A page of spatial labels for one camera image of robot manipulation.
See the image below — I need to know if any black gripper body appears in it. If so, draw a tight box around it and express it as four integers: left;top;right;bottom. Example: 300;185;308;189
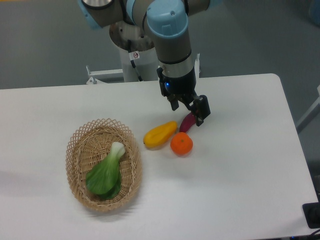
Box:
156;67;199;101

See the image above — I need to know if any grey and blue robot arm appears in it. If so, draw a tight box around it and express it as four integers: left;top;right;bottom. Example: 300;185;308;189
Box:
78;0;218;126

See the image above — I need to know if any woven wicker basket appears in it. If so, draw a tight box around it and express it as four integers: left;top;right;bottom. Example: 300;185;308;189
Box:
66;118;143;212

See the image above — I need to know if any green bok choy vegetable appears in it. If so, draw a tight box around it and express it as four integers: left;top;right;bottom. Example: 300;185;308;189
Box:
85;142;126;200

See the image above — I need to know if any purple sweet potato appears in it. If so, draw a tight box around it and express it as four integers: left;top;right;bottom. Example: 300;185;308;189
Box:
179;112;196;133

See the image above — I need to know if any yellow papaya fruit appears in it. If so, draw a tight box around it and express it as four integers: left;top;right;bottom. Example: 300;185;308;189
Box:
143;121;178;148

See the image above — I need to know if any orange mandarin fruit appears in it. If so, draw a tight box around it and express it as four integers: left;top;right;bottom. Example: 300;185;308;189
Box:
170;132;193;156

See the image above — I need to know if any black device at table edge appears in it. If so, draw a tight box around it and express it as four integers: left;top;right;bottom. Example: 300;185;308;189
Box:
302;202;320;229

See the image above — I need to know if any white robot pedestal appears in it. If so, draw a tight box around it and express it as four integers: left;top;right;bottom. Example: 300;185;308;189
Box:
108;21;161;83

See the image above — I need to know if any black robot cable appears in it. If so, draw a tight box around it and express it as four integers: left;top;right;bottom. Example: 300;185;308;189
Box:
126;39;144;82

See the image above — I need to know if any white metal base frame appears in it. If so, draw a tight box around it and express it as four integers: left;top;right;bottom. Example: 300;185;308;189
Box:
85;52;201;85

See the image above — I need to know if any white frame at right edge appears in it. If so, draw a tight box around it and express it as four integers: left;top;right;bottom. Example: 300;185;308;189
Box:
295;86;320;134

